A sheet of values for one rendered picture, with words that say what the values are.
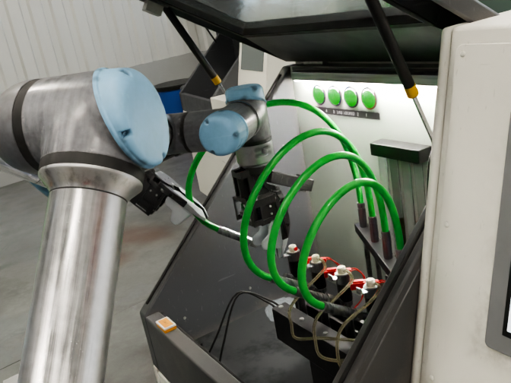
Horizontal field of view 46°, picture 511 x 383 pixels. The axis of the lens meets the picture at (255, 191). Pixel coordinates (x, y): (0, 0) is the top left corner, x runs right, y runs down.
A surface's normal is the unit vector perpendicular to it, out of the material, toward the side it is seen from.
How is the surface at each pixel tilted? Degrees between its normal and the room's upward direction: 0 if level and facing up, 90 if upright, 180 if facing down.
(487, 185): 76
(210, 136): 90
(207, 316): 90
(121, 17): 90
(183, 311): 90
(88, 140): 58
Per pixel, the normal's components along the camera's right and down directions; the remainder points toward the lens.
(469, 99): -0.84, 0.07
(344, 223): -0.83, 0.31
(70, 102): -0.36, -0.29
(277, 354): -0.17, -0.94
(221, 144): -0.32, 0.35
